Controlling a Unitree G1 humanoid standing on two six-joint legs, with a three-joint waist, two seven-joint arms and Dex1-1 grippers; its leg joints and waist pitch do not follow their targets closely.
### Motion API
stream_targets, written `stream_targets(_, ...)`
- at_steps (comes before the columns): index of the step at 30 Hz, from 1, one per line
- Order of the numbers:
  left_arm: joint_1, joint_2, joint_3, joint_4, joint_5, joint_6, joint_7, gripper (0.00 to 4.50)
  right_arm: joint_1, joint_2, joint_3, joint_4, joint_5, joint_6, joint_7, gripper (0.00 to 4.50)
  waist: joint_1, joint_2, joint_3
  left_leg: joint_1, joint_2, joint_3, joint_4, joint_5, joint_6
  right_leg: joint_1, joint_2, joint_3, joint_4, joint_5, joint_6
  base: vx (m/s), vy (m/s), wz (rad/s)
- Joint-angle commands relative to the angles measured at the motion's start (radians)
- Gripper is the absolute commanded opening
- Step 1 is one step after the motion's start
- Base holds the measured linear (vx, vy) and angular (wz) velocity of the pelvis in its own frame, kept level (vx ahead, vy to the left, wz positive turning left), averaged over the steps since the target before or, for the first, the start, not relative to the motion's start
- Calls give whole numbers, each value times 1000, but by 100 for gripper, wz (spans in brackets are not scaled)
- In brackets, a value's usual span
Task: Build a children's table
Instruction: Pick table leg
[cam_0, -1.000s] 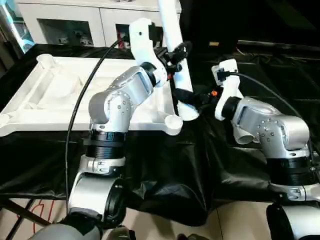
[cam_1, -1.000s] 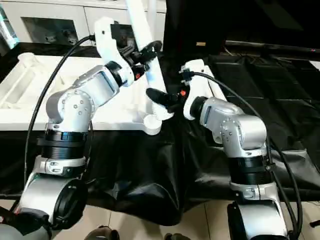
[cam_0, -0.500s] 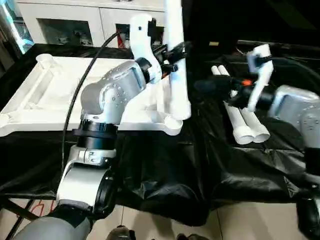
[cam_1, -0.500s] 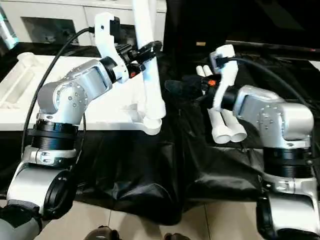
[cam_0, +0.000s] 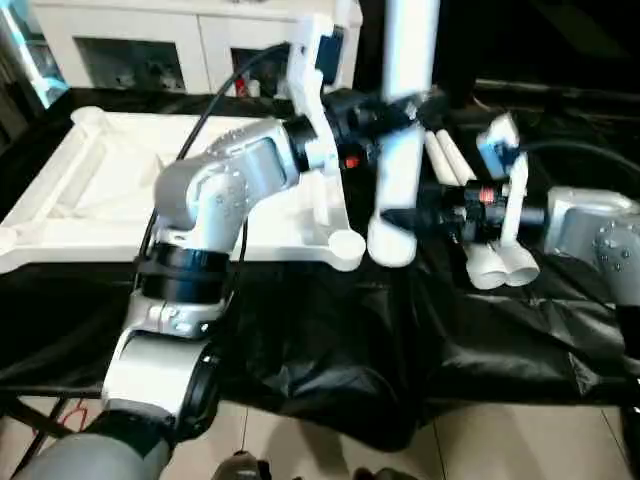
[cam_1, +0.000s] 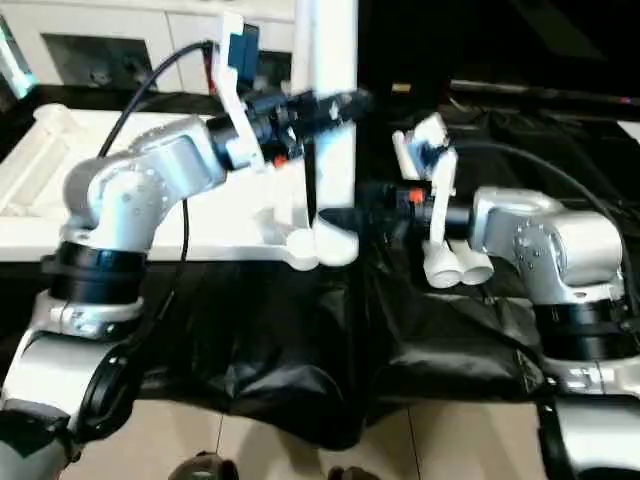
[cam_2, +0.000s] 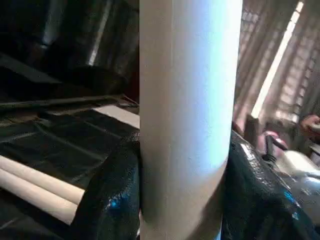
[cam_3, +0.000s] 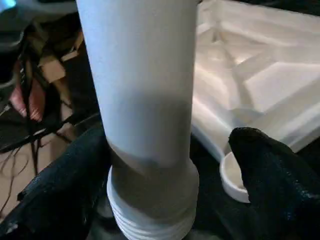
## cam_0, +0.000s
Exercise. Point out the black table mat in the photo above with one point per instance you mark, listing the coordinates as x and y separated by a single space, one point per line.
380 340

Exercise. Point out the blue lit glass case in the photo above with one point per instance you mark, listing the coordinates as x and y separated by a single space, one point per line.
30 50

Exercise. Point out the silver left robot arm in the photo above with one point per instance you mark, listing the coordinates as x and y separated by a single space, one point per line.
210 200

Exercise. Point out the black metal table frame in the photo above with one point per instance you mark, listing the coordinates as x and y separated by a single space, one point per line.
30 425

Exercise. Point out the white glass-door cabinet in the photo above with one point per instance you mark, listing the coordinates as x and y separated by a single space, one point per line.
180 45

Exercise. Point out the black low cabinet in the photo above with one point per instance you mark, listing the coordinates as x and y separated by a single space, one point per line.
540 40

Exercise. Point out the dark round robot base part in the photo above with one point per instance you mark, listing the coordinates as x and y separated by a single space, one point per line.
245 468

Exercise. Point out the white plastic table top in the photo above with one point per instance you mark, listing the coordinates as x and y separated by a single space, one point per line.
110 190

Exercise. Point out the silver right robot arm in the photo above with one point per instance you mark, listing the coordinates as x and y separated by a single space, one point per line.
590 235

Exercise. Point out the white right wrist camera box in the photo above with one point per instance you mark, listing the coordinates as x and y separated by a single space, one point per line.
505 170

